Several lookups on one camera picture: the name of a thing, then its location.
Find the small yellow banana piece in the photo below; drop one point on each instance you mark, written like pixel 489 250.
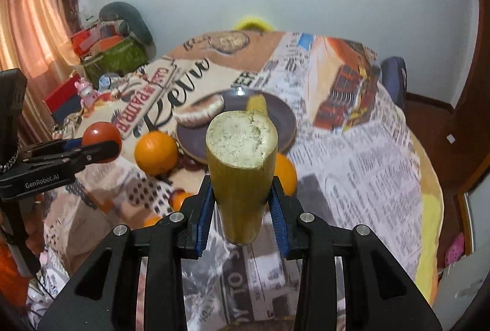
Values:
pixel 255 103

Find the large orange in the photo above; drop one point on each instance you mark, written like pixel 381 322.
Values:
pixel 286 174
pixel 156 153

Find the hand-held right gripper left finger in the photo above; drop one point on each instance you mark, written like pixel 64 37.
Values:
pixel 202 218

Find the red box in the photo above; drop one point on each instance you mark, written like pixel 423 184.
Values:
pixel 63 97

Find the grey cushion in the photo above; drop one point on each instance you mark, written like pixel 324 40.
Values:
pixel 128 17

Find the cut green banana piece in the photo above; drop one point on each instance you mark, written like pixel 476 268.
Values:
pixel 241 170

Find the pink curtain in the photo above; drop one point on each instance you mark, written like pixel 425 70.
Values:
pixel 34 21

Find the orange cloth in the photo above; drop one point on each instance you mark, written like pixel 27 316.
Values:
pixel 11 277

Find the wooden door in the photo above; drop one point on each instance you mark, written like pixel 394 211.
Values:
pixel 472 105

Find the blue chair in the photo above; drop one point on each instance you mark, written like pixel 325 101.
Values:
pixel 394 80

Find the yellow chair back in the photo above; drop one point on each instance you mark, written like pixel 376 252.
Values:
pixel 254 23

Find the red tomato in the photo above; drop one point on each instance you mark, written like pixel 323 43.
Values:
pixel 100 132

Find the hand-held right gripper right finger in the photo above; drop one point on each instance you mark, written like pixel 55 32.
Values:
pixel 276 218

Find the yellow under cloth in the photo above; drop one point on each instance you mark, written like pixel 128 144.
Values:
pixel 432 239

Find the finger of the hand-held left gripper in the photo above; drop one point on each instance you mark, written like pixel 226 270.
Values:
pixel 72 143
pixel 103 152

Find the pink toy figure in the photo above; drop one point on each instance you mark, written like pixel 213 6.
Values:
pixel 86 91

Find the pink shoe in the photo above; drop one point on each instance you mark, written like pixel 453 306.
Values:
pixel 455 248

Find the stack of red white boxes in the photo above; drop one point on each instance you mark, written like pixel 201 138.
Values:
pixel 92 38

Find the newspaper print tablecloth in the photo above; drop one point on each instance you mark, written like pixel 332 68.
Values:
pixel 356 170

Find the dark brown plate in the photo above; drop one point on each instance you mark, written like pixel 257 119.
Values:
pixel 281 120

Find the browned banana piece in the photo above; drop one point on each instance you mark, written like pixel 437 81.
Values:
pixel 199 109

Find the small orange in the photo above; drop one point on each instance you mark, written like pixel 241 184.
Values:
pixel 180 199
pixel 152 222

